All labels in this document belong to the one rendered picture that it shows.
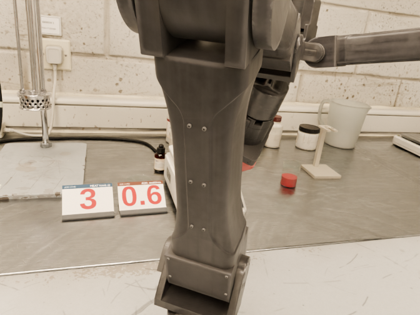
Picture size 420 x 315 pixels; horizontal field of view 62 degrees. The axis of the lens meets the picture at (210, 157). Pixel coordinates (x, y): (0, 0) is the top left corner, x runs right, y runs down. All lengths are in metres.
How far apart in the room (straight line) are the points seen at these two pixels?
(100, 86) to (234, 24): 0.97
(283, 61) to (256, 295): 0.32
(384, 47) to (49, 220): 0.66
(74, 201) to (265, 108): 0.40
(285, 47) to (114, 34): 0.79
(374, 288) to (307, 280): 0.10
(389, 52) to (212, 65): 0.53
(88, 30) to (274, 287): 0.87
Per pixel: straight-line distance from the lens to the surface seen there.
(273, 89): 0.49
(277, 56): 0.43
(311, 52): 0.72
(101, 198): 0.70
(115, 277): 0.55
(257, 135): 0.53
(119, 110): 1.12
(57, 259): 0.59
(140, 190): 0.71
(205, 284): 0.36
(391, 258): 0.72
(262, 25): 0.20
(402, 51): 0.71
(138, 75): 1.15
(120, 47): 1.14
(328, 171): 1.01
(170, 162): 0.76
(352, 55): 0.72
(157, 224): 0.66
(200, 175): 0.26
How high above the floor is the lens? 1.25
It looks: 21 degrees down
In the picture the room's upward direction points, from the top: 6 degrees clockwise
